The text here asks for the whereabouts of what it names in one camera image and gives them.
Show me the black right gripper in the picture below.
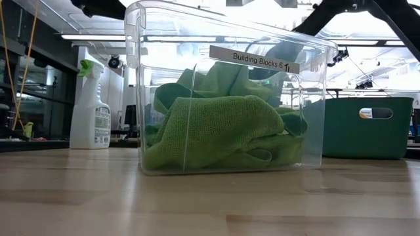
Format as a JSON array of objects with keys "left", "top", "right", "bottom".
[{"left": 264, "top": 41, "right": 306, "bottom": 65}]

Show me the clear plastic bin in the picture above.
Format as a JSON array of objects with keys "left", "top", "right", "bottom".
[{"left": 123, "top": 0, "right": 339, "bottom": 176}]

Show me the black track spotlight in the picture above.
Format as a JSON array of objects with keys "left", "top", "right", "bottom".
[
  {"left": 354, "top": 79, "right": 374, "bottom": 90},
  {"left": 331, "top": 48, "right": 350, "bottom": 66}
]

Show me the ceiling light strip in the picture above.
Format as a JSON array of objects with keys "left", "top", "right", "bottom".
[
  {"left": 339, "top": 39, "right": 406, "bottom": 47},
  {"left": 60, "top": 33, "right": 127, "bottom": 42}
]

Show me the teal plastic basket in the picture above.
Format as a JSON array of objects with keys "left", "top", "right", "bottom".
[{"left": 322, "top": 96, "right": 415, "bottom": 161}]

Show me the white spray bottle green nozzle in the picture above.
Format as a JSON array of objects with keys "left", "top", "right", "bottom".
[{"left": 69, "top": 59, "right": 112, "bottom": 150}]

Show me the small yellow-green object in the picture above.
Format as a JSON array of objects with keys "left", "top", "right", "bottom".
[{"left": 22, "top": 121, "right": 35, "bottom": 138}]

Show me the yellow cable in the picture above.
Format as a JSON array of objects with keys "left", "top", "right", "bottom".
[{"left": 0, "top": 0, "right": 41, "bottom": 130}]

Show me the black table edge rail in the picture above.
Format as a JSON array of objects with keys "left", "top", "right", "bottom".
[{"left": 0, "top": 140, "right": 70, "bottom": 153}]

